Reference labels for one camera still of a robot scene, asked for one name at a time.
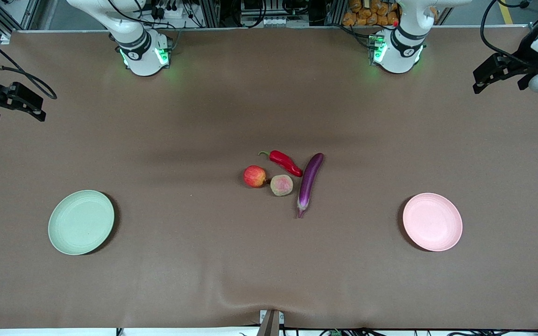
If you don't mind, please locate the purple eggplant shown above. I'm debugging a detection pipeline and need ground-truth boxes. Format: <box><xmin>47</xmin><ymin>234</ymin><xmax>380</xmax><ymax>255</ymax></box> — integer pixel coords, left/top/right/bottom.
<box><xmin>297</xmin><ymin>153</ymin><xmax>324</xmax><ymax>219</ymax></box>

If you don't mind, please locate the red chili pepper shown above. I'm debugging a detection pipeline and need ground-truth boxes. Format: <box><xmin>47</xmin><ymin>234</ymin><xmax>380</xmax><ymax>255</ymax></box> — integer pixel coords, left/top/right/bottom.
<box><xmin>258</xmin><ymin>150</ymin><xmax>303</xmax><ymax>177</ymax></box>

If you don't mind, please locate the green pink peach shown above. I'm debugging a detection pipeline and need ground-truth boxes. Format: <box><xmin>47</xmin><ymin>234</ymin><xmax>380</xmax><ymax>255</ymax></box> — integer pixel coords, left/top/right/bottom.
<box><xmin>270</xmin><ymin>175</ymin><xmax>294</xmax><ymax>197</ymax></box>

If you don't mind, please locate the red apple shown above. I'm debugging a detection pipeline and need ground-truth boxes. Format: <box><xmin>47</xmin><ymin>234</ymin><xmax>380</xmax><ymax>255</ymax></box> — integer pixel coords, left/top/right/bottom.
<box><xmin>244</xmin><ymin>165</ymin><xmax>267</xmax><ymax>188</ymax></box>

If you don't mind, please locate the light green plate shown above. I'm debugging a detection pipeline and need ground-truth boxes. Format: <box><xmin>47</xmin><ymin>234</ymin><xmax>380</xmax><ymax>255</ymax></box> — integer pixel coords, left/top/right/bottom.
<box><xmin>48</xmin><ymin>189</ymin><xmax>115</xmax><ymax>256</ymax></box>

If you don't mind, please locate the orange toy bread pile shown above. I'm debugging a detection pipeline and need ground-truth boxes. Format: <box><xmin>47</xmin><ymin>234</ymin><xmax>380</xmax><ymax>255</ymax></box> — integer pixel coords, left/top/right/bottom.
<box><xmin>342</xmin><ymin>0</ymin><xmax>401</xmax><ymax>27</ymax></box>

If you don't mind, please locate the pink plate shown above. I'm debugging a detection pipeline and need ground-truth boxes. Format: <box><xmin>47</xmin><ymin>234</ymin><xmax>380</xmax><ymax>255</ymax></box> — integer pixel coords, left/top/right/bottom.
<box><xmin>402</xmin><ymin>193</ymin><xmax>463</xmax><ymax>252</ymax></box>

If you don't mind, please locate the white power strip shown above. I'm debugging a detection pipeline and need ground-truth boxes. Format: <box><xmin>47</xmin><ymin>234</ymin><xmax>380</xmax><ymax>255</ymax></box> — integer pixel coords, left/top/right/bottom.
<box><xmin>150</xmin><ymin>4</ymin><xmax>190</xmax><ymax>20</ymax></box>

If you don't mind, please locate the brown table mat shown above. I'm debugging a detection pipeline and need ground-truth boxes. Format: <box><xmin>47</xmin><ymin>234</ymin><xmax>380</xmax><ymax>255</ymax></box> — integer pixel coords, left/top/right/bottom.
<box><xmin>0</xmin><ymin>26</ymin><xmax>538</xmax><ymax>329</ymax></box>

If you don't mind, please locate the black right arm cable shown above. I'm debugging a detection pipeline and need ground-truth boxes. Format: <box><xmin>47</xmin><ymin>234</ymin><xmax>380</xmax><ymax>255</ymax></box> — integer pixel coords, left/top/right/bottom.
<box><xmin>0</xmin><ymin>27</ymin><xmax>57</xmax><ymax>100</ymax></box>

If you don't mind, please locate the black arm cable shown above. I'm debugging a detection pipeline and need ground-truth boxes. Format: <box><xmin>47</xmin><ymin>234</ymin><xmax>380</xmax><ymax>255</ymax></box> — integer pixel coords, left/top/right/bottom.
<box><xmin>0</xmin><ymin>27</ymin><xmax>57</xmax><ymax>100</ymax></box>
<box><xmin>480</xmin><ymin>0</ymin><xmax>532</xmax><ymax>67</ymax></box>

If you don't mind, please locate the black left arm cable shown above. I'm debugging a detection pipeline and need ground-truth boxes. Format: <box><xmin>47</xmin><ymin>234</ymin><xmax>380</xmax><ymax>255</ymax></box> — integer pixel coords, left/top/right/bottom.
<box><xmin>480</xmin><ymin>0</ymin><xmax>532</xmax><ymax>67</ymax></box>

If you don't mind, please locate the aluminium frame post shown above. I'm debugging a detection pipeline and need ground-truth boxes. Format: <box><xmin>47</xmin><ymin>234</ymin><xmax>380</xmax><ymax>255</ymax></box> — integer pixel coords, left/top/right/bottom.
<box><xmin>0</xmin><ymin>0</ymin><xmax>41</xmax><ymax>40</ymax></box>
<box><xmin>199</xmin><ymin>0</ymin><xmax>220</xmax><ymax>28</ymax></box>
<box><xmin>325</xmin><ymin>0</ymin><xmax>347</xmax><ymax>26</ymax></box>

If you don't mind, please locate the metal table clamp bracket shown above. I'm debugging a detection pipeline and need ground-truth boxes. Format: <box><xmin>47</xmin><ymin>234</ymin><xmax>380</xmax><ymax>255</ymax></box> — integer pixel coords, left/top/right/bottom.
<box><xmin>257</xmin><ymin>309</ymin><xmax>284</xmax><ymax>336</ymax></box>

